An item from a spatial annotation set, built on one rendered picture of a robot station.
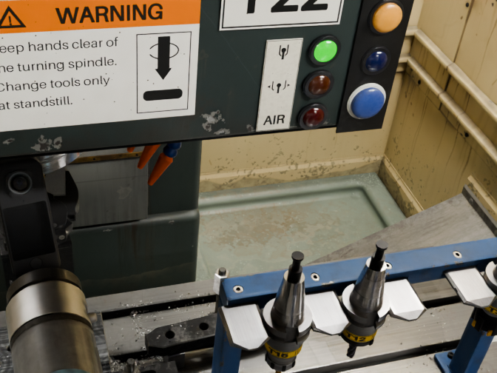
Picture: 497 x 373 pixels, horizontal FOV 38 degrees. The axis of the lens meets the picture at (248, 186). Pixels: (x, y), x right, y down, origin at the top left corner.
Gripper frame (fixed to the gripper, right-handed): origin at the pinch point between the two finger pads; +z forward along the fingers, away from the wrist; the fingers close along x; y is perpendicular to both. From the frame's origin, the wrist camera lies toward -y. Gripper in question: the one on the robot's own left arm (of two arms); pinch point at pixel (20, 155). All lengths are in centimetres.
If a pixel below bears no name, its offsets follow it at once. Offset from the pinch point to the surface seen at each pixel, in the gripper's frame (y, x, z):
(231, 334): 18.8, 21.7, -16.9
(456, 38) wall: 29, 103, 57
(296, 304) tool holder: 14.2, 29.3, -17.8
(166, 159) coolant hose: -1.1, 15.5, -5.4
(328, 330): 18.8, 33.8, -19.5
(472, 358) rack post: 43, 67, -16
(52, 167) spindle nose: -4.6, 2.8, -8.1
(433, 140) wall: 57, 104, 53
